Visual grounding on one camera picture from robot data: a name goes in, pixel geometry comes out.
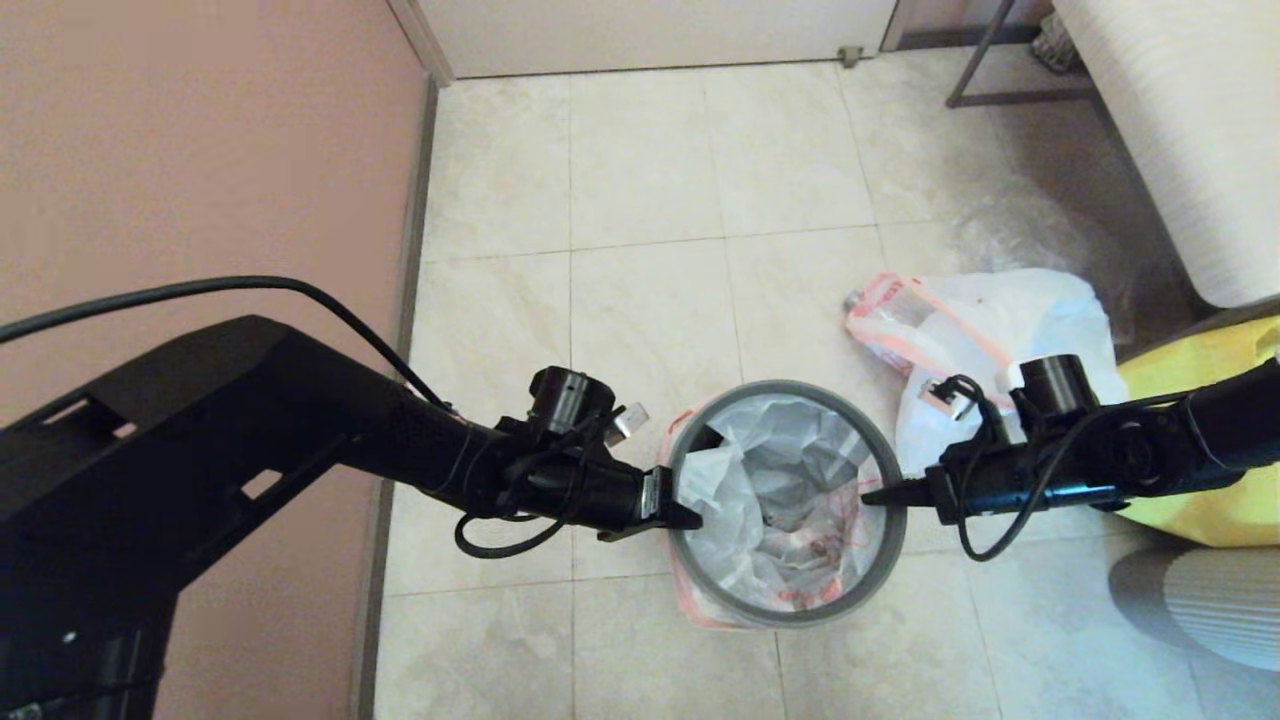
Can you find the white door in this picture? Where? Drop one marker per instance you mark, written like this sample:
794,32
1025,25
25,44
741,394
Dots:
650,35

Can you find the small metal door stop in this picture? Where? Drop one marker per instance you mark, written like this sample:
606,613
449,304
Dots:
850,58

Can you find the grey metal frame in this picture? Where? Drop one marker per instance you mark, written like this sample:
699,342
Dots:
1010,99

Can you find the clear plastic bag dark contents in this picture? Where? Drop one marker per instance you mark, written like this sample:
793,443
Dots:
1030,235

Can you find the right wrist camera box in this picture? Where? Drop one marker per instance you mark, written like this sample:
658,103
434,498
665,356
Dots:
945,393

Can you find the white ribbed cylinder container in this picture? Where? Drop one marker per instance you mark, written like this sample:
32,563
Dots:
1210,605

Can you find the cream textured table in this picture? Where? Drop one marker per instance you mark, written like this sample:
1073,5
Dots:
1190,120

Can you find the yellow fabric bag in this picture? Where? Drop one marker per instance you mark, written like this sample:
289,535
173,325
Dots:
1200,370

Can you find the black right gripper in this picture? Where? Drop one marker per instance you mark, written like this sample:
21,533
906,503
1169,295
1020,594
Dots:
970,485

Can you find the grey patterned slipper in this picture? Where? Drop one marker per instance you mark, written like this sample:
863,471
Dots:
1055,45

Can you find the used trash bag red print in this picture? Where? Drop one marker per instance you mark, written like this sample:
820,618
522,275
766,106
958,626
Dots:
1000,320

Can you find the black round trash bin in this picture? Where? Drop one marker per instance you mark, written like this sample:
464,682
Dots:
705,438

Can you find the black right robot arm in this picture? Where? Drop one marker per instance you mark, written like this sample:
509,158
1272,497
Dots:
1150,450

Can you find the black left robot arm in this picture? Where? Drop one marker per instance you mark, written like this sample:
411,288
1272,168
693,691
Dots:
200,430

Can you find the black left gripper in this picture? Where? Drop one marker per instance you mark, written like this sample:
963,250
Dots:
630,500

